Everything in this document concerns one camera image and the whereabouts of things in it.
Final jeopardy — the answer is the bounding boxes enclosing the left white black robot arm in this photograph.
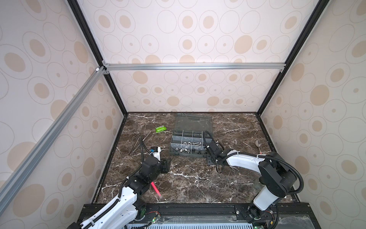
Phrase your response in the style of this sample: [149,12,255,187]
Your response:
[68,156,172,229]

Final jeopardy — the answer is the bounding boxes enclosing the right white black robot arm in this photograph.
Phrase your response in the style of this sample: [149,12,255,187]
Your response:
[204,139,304,212]

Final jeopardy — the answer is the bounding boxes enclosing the pink marker pen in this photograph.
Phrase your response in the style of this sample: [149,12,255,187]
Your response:
[151,182,162,198]

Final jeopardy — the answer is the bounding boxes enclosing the clear grey compartment organizer box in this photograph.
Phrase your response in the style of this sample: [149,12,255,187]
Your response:
[169,113,213,158]

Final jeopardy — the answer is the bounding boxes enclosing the metal tongs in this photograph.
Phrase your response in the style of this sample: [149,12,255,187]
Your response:
[129,130,153,156]

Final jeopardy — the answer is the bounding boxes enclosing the green snack packet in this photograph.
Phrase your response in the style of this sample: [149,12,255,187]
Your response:
[155,126,167,133]

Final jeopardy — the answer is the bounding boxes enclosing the pink handled metal spoon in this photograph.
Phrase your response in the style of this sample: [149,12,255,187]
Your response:
[255,140,261,153]

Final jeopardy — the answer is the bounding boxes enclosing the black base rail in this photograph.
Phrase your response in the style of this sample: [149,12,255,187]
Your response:
[74,202,321,229]

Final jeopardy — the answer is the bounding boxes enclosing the aluminium frame bar back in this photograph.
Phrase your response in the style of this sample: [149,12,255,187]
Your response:
[105,63,286,71]

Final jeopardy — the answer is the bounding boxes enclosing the aluminium frame bar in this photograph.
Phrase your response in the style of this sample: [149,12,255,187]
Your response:
[105,63,286,71]
[1,66,106,214]

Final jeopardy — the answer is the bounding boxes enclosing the aluminium frame bar left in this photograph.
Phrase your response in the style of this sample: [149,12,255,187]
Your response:
[1,66,106,214]

